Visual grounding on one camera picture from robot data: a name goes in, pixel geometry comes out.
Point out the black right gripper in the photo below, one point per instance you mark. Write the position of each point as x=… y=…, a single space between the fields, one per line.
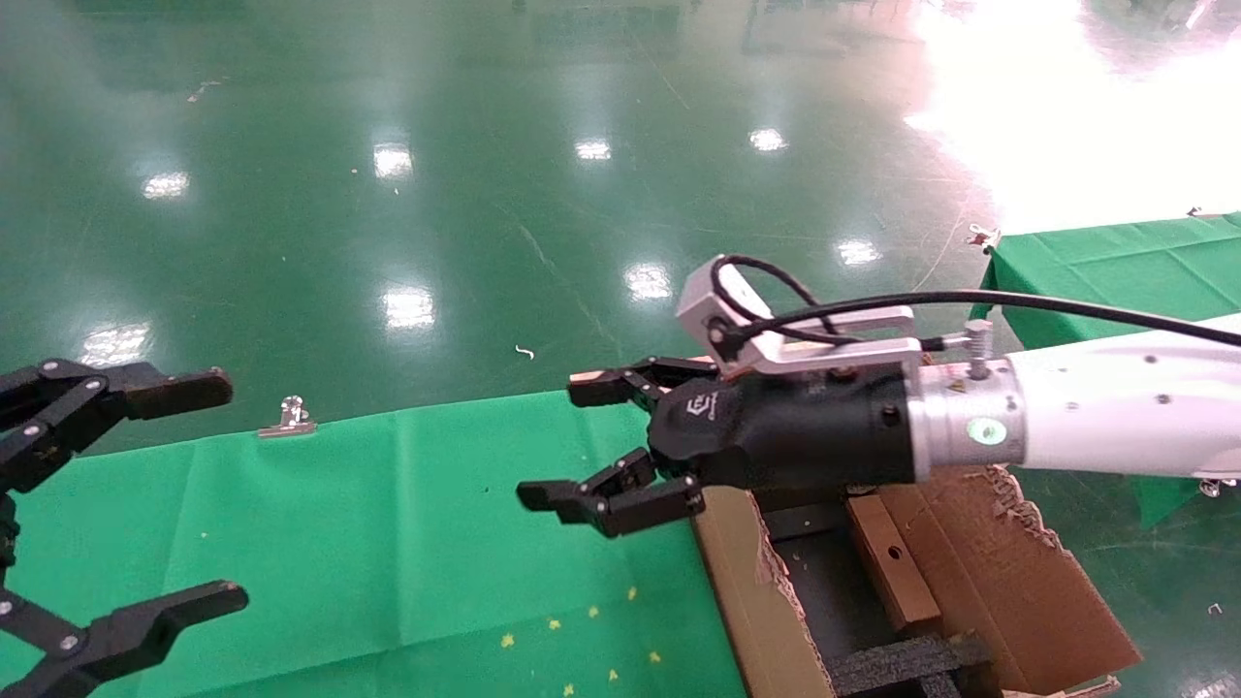
x=805 y=431

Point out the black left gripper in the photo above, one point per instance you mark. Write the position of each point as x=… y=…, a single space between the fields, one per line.
x=6 y=533

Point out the long cardboard box with hole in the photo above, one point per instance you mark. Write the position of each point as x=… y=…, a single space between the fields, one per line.
x=897 y=572

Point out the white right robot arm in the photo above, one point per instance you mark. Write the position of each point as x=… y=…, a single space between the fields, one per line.
x=1115 y=407

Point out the large open cardboard carton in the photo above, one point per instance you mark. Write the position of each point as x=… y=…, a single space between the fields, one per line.
x=766 y=620

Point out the black carton bottom pad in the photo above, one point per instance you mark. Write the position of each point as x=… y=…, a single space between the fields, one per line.
x=824 y=591

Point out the green tablecloth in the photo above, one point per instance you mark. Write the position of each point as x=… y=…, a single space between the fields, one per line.
x=388 y=543
x=1115 y=262

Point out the black foam insert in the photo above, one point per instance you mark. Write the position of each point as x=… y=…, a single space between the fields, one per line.
x=892 y=664

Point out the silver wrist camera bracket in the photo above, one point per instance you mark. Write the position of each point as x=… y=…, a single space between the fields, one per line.
x=698 y=305

